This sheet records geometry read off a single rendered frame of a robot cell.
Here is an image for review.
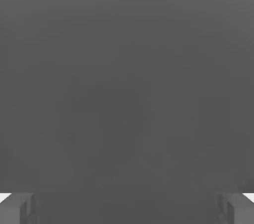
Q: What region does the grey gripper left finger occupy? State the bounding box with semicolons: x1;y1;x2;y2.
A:
0;192;38;224

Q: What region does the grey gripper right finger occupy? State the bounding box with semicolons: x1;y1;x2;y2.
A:
217;192;254;224

